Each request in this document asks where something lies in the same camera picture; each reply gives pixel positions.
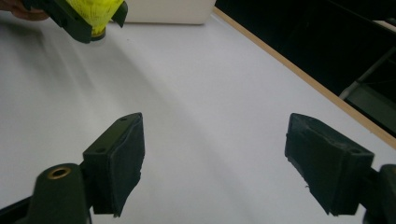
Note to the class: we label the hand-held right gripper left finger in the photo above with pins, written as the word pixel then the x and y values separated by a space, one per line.
pixel 118 161

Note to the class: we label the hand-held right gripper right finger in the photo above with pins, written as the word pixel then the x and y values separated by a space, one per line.
pixel 330 165

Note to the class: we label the yellow plastic shuttlecock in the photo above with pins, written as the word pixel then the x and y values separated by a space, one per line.
pixel 93 12

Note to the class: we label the white box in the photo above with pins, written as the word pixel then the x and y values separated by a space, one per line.
pixel 171 11

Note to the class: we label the grey panel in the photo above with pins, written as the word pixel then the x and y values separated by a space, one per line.
pixel 373 109

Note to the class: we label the grey metal stand bar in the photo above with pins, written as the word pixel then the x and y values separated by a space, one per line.
pixel 367 74

